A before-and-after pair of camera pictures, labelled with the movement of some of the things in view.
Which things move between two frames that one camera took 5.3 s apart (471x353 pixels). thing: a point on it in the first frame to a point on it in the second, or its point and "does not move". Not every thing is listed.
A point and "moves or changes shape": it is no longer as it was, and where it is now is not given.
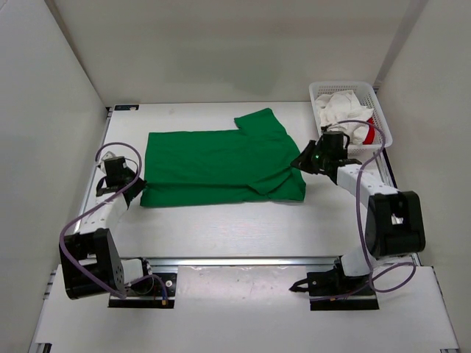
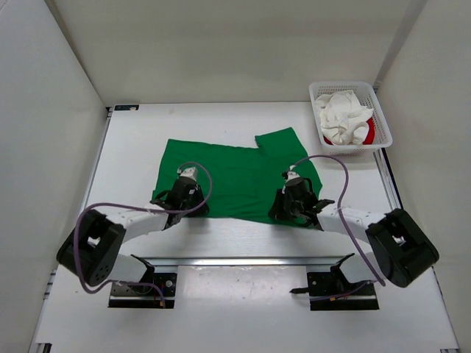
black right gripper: x=304 y=162 to x=277 y=213
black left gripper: x=139 y=187 to x=198 y=194
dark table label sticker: x=126 y=107 does not move
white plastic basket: x=382 y=137 does not move
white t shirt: x=342 y=111 does not move
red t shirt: x=370 y=134 does not move
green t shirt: x=252 y=163 moves or changes shape
